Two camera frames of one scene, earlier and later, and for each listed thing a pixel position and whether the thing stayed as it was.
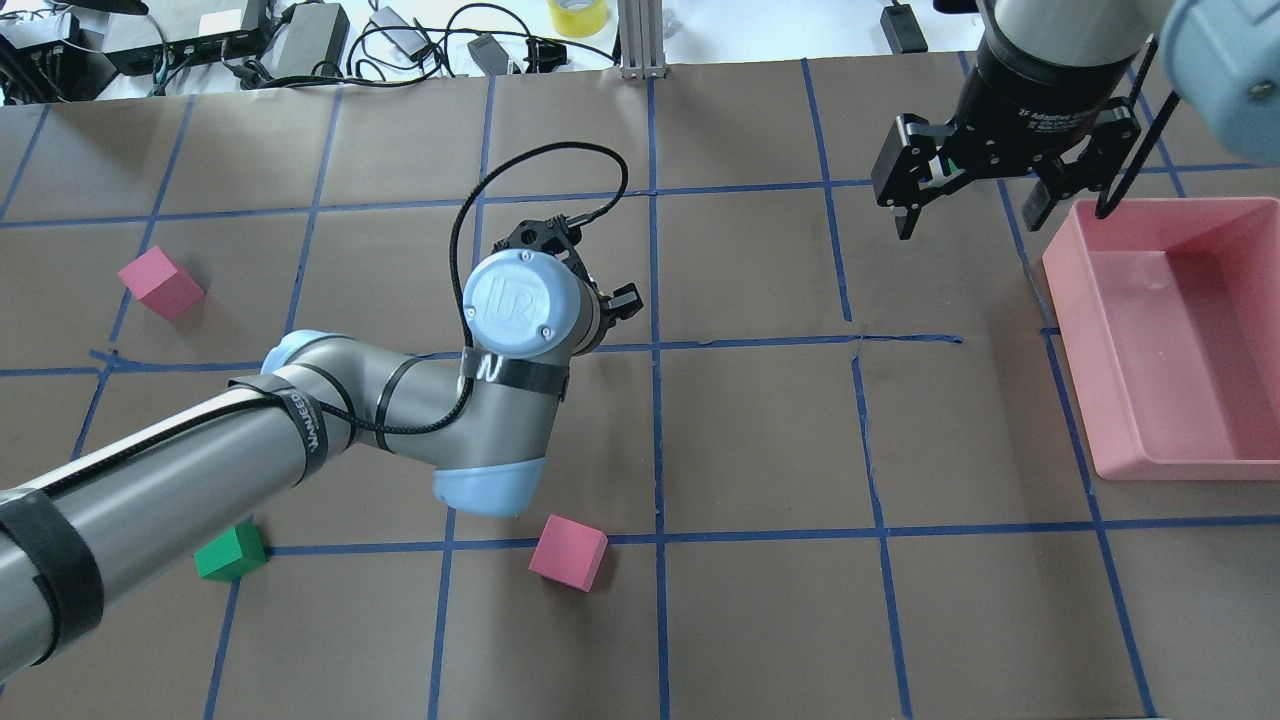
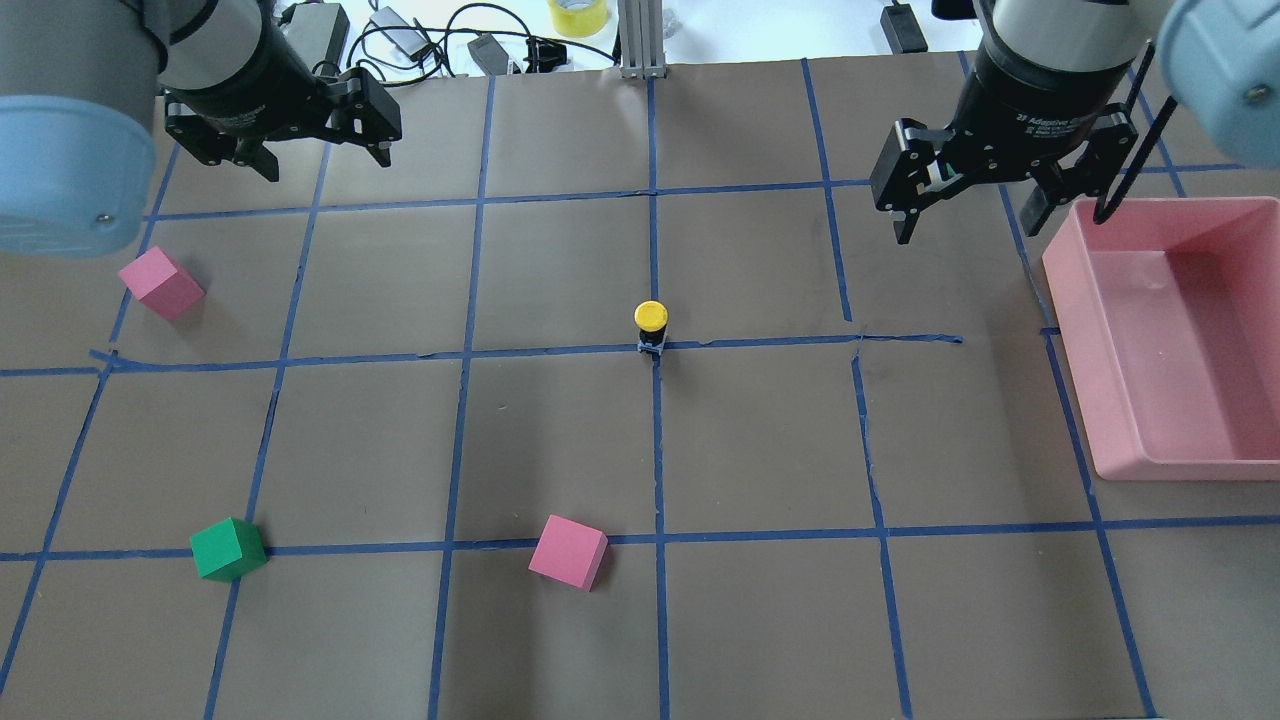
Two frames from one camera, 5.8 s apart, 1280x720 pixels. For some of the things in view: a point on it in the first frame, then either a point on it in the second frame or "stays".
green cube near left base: (232, 555) stays
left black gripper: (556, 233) -> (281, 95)
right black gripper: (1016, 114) stays
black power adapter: (902, 29) stays
